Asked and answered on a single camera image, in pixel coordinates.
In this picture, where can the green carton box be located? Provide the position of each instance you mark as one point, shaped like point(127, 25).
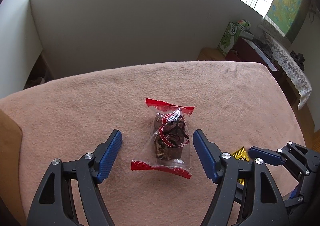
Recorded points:
point(231, 35)

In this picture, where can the yellow candy packet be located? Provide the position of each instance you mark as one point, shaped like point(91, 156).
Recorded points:
point(240, 159)

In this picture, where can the red clear cake packet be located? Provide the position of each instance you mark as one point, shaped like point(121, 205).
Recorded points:
point(168, 149)

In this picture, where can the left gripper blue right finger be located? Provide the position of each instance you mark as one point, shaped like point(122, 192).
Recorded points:
point(251, 183)

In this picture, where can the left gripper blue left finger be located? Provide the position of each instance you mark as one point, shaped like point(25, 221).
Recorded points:
point(53, 203)

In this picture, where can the white lace cloth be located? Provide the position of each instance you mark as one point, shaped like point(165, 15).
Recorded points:
point(290, 67)

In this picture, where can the dark ornament on shelf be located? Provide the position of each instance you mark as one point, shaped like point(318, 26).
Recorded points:
point(299, 59)

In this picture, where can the brown cardboard box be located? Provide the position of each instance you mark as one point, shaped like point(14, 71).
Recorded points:
point(11, 138)

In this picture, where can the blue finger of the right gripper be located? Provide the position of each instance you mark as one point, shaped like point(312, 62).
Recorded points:
point(268, 156)

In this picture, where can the yellow green wall painting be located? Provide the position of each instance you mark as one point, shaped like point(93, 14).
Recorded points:
point(284, 19)

